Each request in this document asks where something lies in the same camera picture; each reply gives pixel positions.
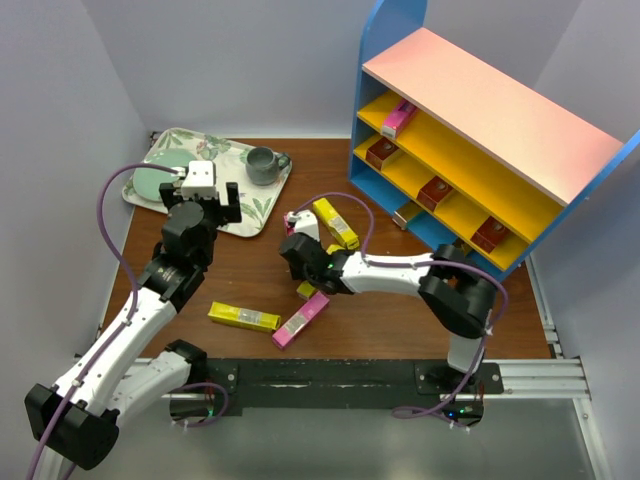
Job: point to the small pink toothpaste box upper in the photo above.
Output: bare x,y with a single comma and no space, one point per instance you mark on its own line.
290,220

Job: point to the red 3D toothpaste box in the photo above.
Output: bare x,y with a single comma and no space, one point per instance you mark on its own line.
433,193
490,234

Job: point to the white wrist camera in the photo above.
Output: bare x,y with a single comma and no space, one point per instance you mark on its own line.
197,180
308,224

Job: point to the floral leaf print tray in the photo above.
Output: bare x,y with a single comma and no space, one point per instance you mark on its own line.
257,202

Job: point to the grey ceramic mug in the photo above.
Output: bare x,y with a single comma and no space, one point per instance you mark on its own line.
263,165

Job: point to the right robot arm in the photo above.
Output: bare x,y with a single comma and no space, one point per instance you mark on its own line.
459,294

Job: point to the blue shelf with coloured boards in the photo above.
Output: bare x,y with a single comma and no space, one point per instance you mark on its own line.
507,151

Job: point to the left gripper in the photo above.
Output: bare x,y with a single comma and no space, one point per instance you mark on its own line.
227,213

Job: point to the black mounting base plate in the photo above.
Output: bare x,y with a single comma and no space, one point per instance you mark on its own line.
408,388

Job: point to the mint green ceramic plate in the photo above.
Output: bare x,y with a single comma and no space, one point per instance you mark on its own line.
146,182

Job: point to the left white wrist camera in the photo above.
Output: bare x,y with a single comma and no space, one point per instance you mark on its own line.
197,180

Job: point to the dark red toothpaste box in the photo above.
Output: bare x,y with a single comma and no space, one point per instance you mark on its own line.
382,153

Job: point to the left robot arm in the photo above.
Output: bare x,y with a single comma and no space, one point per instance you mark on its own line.
79,417

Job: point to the yellow toothpaste box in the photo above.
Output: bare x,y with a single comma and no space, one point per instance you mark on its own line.
308,288
243,318
335,223

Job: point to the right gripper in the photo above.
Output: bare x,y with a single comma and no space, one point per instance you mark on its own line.
298,274

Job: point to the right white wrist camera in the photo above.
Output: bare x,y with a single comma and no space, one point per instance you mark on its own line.
308,224

